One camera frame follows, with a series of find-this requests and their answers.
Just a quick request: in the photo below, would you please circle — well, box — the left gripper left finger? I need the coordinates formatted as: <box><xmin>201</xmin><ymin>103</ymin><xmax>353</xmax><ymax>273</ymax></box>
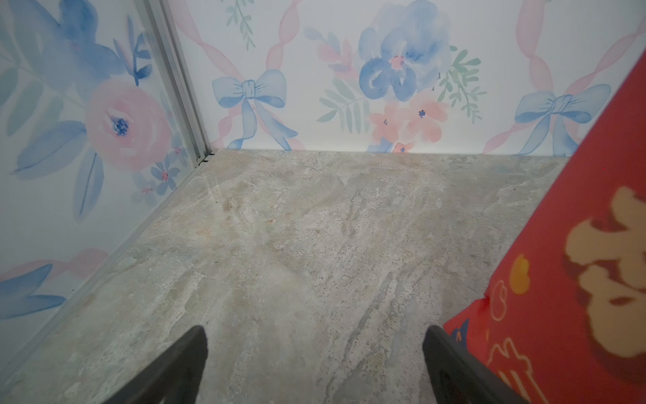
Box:
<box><xmin>106</xmin><ymin>325</ymin><xmax>208</xmax><ymax>404</ymax></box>

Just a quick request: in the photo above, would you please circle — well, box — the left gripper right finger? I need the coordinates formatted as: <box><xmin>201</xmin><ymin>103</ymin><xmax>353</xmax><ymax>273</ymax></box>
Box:
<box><xmin>422</xmin><ymin>325</ymin><xmax>526</xmax><ymax>404</ymax></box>

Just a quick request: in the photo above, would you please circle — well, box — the red paper gift bag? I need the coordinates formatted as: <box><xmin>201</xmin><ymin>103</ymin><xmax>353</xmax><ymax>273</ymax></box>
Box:
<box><xmin>444</xmin><ymin>60</ymin><xmax>645</xmax><ymax>403</ymax></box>

